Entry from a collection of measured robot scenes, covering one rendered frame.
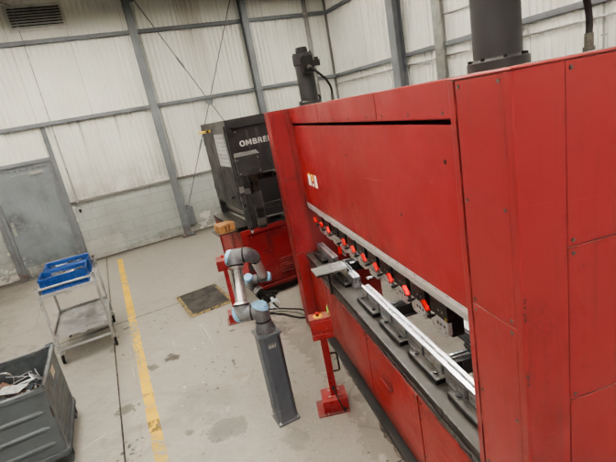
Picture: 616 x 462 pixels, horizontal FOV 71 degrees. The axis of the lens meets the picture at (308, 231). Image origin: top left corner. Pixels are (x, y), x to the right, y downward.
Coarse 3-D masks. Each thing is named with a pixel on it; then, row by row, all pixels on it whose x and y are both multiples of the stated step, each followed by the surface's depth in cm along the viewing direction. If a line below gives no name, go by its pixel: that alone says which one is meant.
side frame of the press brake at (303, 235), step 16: (272, 112) 399; (272, 128) 402; (288, 128) 406; (272, 144) 414; (288, 144) 409; (288, 160) 413; (288, 176) 416; (288, 192) 420; (304, 192) 424; (288, 208) 423; (304, 208) 428; (288, 224) 440; (304, 224) 431; (304, 240) 435; (320, 240) 439; (304, 256) 439; (304, 272) 443; (368, 272) 462; (304, 288) 447; (304, 304) 463
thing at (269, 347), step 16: (256, 336) 314; (272, 336) 315; (272, 352) 317; (272, 368) 320; (272, 384) 323; (288, 384) 328; (272, 400) 330; (288, 400) 331; (272, 416) 344; (288, 416) 333
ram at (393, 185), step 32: (320, 128) 319; (352, 128) 254; (384, 128) 211; (416, 128) 180; (448, 128) 157; (320, 160) 341; (352, 160) 267; (384, 160) 220; (416, 160) 187; (448, 160) 162; (320, 192) 366; (352, 192) 282; (384, 192) 230; (416, 192) 194; (448, 192) 168; (352, 224) 299; (384, 224) 241; (416, 224) 202; (448, 224) 174; (416, 256) 210; (448, 256) 180; (448, 288) 187
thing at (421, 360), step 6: (420, 354) 236; (414, 360) 234; (420, 360) 230; (426, 360) 229; (420, 366) 228; (426, 366) 225; (432, 366) 224; (426, 372) 222; (432, 372) 219; (438, 372) 218; (432, 378) 217; (438, 378) 214; (444, 378) 214; (438, 384) 214
